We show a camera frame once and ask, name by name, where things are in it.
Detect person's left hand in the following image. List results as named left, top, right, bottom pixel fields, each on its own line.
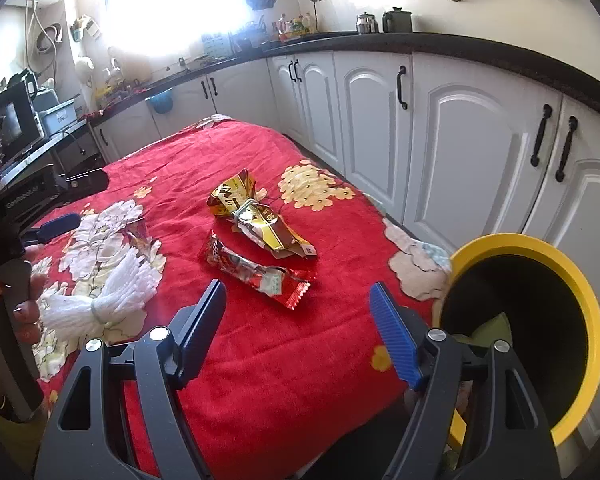
left=0, top=270, right=48, bottom=416

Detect grey plastic crate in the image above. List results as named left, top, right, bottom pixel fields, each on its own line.
left=32, top=90, right=78, bottom=133

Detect yellow-rimmed black trash bin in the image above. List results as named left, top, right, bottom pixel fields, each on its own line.
left=432, top=232, right=600, bottom=480

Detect red floral blanket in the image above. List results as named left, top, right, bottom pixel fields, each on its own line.
left=27, top=115, right=453, bottom=480

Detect gold snack wrapper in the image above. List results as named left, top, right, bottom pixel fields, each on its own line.
left=207, top=169, right=318, bottom=261

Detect light green ribbed cloth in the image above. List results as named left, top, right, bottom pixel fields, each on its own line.
left=450, top=312, right=511, bottom=356

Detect black kitchen countertop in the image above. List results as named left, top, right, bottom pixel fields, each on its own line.
left=85, top=31, right=600, bottom=126

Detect dark green kettle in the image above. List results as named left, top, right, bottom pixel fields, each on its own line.
left=381, top=7, right=413, bottom=33

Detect wall hoses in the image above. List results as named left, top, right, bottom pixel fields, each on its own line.
left=22, top=0, right=63, bottom=53

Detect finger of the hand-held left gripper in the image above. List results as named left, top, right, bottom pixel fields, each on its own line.
left=22, top=212, right=81, bottom=244
left=55, top=169, right=111, bottom=197

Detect row of condiment bottles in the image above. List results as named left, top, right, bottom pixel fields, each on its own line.
left=277, top=12, right=318, bottom=41

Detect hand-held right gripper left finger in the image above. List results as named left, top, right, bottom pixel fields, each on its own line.
left=34, top=279, right=228, bottom=480

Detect red snack wrapper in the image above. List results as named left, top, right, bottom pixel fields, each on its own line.
left=205, top=230, right=313, bottom=313

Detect blue hanging cloth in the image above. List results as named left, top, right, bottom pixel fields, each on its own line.
left=146, top=91, right=174, bottom=113

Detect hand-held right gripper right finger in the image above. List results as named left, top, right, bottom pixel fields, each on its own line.
left=370, top=281, right=563, bottom=480

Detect blue dish rack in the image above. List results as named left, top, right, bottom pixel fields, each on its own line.
left=202, top=32, right=231, bottom=56

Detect white kitchen cabinets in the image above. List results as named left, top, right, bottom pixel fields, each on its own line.
left=92, top=50, right=600, bottom=451

